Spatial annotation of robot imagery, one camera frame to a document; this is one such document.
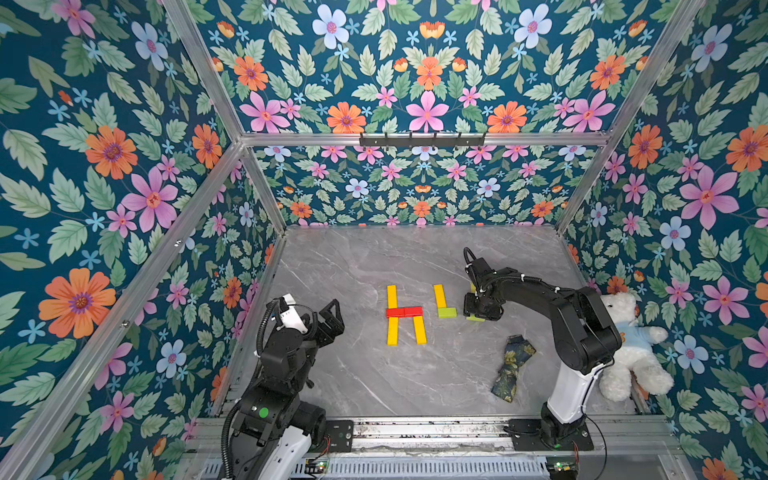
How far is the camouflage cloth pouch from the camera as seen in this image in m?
0.81

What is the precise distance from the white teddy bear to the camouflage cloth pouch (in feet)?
0.71

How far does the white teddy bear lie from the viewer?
73cm
